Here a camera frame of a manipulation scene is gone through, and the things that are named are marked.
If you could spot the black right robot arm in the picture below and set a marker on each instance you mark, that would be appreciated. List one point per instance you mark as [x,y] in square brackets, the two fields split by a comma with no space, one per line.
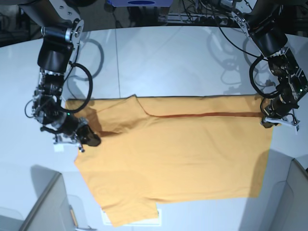
[61,28]

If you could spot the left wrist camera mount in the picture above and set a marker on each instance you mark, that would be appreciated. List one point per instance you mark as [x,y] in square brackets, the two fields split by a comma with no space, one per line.
[293,123]

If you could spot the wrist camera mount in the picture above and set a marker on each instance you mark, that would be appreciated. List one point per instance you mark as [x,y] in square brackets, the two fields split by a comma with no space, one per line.
[293,123]
[60,141]

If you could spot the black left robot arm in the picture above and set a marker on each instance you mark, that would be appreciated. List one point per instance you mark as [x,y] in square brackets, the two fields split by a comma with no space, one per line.
[260,27]

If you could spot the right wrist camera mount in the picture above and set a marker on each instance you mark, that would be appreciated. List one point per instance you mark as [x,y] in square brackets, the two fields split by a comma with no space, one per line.
[60,141]

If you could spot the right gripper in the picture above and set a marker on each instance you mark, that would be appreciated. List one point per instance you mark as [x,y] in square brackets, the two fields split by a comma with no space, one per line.
[59,121]

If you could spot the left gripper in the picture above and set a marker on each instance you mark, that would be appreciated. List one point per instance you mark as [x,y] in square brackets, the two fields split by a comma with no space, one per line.
[279,103]

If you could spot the yellow T-shirt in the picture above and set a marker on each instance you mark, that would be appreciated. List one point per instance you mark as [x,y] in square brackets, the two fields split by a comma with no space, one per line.
[161,150]

